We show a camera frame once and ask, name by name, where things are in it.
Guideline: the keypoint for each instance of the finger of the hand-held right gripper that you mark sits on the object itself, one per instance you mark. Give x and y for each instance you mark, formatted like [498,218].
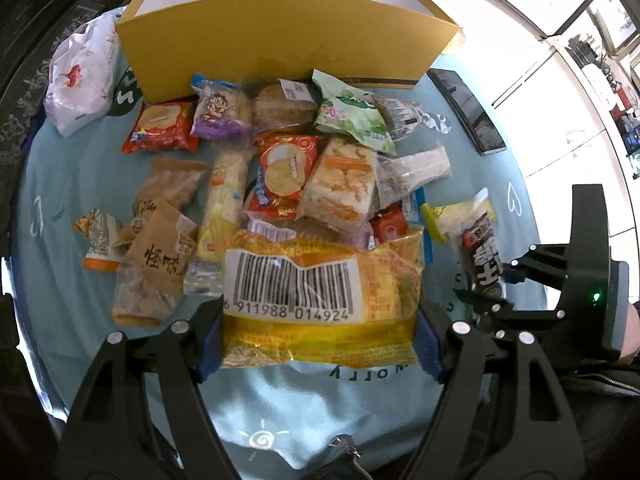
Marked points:
[545,262]
[530,317]

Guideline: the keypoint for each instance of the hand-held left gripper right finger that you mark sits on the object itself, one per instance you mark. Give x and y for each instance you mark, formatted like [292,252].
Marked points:
[430,345]

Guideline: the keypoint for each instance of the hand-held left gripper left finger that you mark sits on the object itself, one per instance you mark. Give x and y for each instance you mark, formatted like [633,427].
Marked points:
[210,340]

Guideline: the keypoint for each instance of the black and yellow snack packet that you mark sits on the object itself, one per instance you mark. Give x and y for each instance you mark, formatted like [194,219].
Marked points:
[475,240]

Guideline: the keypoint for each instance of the large yellow snack bag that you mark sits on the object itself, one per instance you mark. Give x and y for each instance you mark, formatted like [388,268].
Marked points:
[320,340]

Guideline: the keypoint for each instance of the blue snack packet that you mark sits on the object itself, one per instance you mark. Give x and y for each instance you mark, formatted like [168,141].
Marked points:
[412,205]

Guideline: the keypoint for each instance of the long rice cracker packet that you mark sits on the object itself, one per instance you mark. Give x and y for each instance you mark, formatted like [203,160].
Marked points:
[222,195]

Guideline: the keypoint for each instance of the small orange snack packet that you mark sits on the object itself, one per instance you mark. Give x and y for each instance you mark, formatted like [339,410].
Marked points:
[97,240]

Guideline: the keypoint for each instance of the clear plastic snack packet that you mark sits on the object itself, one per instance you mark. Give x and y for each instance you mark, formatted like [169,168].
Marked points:
[410,170]

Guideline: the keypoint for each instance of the cracker packet with pink seal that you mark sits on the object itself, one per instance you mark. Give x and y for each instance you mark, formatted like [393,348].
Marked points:
[340,185]

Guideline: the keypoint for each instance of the yellow cardboard box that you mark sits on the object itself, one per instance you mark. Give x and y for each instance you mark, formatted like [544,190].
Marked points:
[280,40]

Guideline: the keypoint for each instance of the small clear candy packet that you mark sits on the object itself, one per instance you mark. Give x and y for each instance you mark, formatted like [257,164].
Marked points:
[202,280]

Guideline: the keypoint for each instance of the brown paper packet black print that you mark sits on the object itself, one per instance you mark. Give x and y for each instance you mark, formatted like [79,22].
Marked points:
[155,260]

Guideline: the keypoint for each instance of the dark grey jacket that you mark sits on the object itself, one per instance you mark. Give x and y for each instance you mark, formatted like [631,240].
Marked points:
[610,410]

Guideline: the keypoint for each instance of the pink and white snack packet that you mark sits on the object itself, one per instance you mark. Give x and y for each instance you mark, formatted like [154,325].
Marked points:
[270,230]

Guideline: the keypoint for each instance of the small red snack packet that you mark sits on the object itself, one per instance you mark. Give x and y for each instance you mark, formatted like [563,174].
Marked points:
[387,225]

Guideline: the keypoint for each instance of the metal zipper pull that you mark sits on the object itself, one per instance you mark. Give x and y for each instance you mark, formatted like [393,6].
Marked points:
[345,445]

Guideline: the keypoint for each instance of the plain brown paper snack packet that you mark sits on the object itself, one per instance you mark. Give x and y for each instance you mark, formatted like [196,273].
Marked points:
[167,182]

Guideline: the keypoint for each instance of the black smartphone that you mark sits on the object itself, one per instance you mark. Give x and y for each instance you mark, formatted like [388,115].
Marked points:
[470,115]

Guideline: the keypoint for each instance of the red and orange biscuit packet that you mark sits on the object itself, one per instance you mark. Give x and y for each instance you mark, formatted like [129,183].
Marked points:
[282,172]

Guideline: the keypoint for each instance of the clear packet with striped label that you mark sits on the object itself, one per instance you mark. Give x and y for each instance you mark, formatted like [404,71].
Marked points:
[402,115]

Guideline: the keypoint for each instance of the light blue printed blanket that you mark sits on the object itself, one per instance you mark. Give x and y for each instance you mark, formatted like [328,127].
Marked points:
[75,185]

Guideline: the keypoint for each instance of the red cookie packet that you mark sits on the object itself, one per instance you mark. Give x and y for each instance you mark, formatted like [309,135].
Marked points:
[160,127]

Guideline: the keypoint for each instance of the purple cartoon snack packet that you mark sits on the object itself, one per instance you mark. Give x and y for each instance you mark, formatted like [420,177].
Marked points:
[220,110]

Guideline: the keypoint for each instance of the green and white snack packet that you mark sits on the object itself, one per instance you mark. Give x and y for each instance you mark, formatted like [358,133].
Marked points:
[352,115]

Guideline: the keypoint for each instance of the brown bread packet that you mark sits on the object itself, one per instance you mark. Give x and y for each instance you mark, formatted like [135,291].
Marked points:
[282,107]

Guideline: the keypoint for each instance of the white floral plastic bag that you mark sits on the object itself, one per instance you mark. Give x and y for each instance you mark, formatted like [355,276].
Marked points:
[80,75]

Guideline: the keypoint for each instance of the dark carved headboard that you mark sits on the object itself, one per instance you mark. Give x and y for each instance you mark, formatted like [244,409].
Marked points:
[30,35]

